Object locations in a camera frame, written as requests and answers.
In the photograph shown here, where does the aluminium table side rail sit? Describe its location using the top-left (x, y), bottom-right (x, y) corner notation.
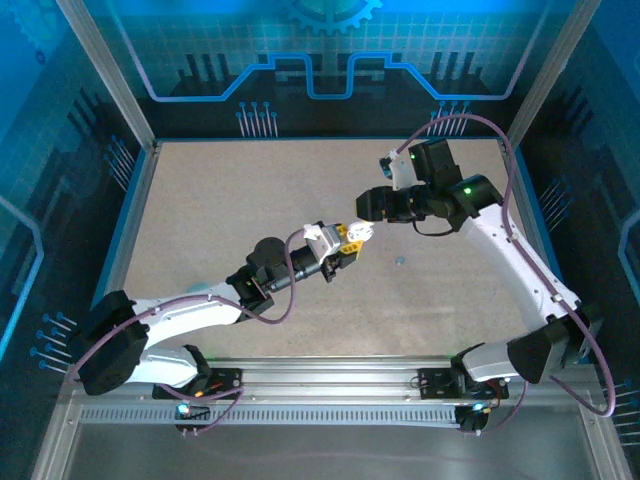
top-left (498, 139), bottom-right (634, 480)
top-left (29, 141), bottom-right (161, 480)

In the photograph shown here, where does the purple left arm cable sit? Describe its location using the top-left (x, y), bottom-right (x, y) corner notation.
top-left (67, 227), bottom-right (309, 437)

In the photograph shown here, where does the aluminium arm base rail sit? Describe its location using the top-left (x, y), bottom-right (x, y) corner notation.
top-left (207, 355), bottom-right (469, 404)

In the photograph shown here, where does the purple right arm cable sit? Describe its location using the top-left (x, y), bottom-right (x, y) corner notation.
top-left (394, 113), bottom-right (617, 439)

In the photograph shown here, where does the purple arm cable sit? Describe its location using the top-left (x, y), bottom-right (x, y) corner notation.
top-left (394, 113), bottom-right (617, 439)
top-left (67, 227), bottom-right (309, 437)

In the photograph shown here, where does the light blue cap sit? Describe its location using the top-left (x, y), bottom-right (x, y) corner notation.
top-left (347, 219), bottom-right (376, 244)

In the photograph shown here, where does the grey slotted cable duct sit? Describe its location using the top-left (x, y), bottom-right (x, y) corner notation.
top-left (77, 407), bottom-right (476, 427)

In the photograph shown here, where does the aluminium frame post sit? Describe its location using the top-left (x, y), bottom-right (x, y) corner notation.
top-left (56, 0), bottom-right (157, 151)
top-left (504, 0), bottom-right (604, 151)

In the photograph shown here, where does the thin black right gripper cable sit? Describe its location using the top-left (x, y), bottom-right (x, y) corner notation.
top-left (411, 219), bottom-right (458, 240)

